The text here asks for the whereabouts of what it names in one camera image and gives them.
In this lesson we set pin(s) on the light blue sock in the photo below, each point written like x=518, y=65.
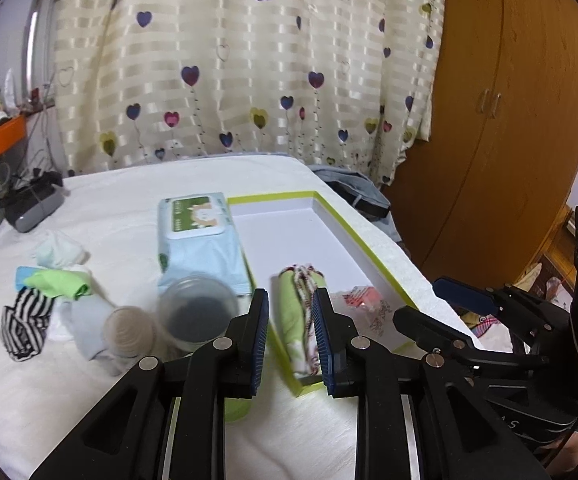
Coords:
x=86, y=330

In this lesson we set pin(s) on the brown wooden wardrobe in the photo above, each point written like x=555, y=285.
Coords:
x=494, y=160

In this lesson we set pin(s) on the green patterned cloth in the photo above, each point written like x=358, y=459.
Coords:
x=291, y=310

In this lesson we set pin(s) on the green sock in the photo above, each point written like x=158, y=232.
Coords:
x=54, y=282

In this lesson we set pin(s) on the light blue wet wipes pack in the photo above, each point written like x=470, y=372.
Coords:
x=199, y=255

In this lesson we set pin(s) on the grey clothing pile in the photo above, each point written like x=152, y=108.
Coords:
x=349, y=185

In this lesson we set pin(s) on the black white striped sock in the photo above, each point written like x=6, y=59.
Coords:
x=24, y=330

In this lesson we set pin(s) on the clear plastic jar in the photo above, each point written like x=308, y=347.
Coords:
x=194, y=310

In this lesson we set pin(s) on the red white plastic packet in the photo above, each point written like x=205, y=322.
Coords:
x=369, y=310

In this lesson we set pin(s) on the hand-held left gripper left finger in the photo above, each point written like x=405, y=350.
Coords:
x=259, y=342

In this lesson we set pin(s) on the beige ribbed cap bottle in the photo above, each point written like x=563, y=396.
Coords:
x=126, y=335

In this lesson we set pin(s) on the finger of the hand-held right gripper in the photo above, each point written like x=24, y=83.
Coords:
x=419, y=327
x=464, y=294

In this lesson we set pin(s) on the grey black electronic device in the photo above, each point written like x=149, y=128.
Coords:
x=31, y=210

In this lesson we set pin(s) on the green rimmed white box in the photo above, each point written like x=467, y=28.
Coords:
x=289, y=240

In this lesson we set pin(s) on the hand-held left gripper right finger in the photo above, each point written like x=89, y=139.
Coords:
x=322, y=342

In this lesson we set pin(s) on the heart print cream curtain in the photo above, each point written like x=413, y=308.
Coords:
x=244, y=60

